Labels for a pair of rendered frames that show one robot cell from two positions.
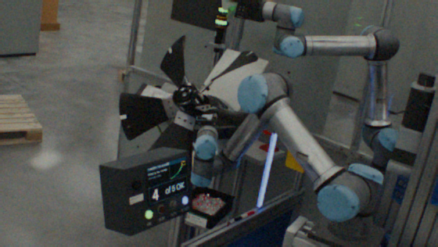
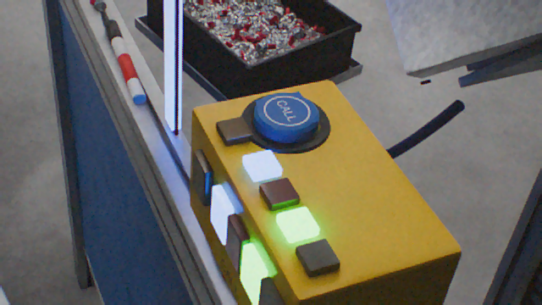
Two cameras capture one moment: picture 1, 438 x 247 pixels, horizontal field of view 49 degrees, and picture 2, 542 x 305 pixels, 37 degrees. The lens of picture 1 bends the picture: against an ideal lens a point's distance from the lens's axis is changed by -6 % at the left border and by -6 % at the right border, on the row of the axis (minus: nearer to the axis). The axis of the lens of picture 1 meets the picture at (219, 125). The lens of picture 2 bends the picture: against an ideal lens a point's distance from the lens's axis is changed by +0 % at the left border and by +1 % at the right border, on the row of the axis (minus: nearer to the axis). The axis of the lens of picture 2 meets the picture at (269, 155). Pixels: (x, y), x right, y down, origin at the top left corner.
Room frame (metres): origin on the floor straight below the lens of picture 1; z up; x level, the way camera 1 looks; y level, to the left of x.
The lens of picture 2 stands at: (2.24, -0.71, 1.39)
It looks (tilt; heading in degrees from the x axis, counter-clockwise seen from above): 42 degrees down; 117
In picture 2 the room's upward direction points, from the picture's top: 6 degrees clockwise
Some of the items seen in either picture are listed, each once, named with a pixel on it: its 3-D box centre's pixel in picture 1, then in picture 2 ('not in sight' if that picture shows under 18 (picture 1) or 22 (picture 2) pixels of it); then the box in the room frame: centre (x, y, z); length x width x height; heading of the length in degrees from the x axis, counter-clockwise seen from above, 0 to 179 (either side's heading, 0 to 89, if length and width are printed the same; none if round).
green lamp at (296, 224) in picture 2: not in sight; (297, 224); (2.12, -0.45, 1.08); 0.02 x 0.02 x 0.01; 55
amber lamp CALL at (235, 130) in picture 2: not in sight; (234, 130); (2.06, -0.40, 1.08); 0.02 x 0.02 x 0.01; 55
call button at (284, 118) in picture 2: not in sight; (285, 119); (2.08, -0.37, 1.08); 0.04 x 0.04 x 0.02
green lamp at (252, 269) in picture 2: not in sight; (253, 275); (2.11, -0.46, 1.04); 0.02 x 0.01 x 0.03; 145
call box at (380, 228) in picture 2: (304, 158); (306, 230); (2.11, -0.40, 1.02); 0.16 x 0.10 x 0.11; 145
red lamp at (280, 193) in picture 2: not in sight; (279, 194); (2.11, -0.43, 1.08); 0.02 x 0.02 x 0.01; 55
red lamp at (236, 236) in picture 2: not in sight; (237, 244); (2.09, -0.45, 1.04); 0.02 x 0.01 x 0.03; 145
